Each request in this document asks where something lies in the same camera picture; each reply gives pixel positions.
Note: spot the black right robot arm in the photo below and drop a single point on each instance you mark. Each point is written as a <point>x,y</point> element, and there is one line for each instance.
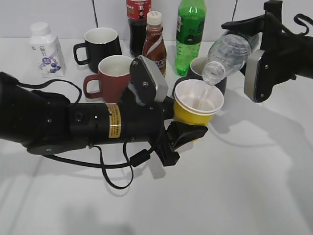
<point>304,60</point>

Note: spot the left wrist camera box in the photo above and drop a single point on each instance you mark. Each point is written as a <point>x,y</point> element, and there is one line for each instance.
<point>147,82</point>

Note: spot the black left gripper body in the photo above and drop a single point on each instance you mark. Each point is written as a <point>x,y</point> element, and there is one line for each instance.
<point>145,123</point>

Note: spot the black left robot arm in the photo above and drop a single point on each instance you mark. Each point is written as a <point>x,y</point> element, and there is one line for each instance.
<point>48,124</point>

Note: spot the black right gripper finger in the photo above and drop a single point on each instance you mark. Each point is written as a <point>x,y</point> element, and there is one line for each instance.
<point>243,69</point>
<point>249,26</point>

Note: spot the brown Nescafe coffee bottle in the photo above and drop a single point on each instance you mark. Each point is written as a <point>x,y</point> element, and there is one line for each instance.
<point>154,46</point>

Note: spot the dark blue ceramic mug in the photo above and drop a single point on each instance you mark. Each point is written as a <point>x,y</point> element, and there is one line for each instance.
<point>195,72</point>

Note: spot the dark cola bottle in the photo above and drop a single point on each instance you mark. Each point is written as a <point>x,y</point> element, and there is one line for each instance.
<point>137,11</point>

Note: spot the white yogurt drink bottle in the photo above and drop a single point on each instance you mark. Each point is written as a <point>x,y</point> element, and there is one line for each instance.
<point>46,51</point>

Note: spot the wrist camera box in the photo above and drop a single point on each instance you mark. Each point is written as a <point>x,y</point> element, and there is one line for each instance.
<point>257,85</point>
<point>147,82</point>

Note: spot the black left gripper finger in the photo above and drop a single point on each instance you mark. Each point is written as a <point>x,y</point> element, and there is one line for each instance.
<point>180,134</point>
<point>168,108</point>

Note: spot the red ceramic mug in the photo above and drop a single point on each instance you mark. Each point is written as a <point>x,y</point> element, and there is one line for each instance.
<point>113,78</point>

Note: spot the black ceramic mug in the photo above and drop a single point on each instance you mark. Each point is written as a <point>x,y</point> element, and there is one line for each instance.
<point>99,43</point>

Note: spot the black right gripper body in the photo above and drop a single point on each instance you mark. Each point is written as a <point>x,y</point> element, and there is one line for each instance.
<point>279,43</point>

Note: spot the clear water bottle green label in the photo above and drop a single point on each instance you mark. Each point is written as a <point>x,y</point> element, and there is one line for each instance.
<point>228,55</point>

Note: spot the green soda bottle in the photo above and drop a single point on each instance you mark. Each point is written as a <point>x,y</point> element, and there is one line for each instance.
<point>190,26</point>

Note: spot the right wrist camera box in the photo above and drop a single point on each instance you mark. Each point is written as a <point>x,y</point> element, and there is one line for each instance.
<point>257,85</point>

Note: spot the yellow paper cup stack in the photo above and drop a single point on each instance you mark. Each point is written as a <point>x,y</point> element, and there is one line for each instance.
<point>196,102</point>

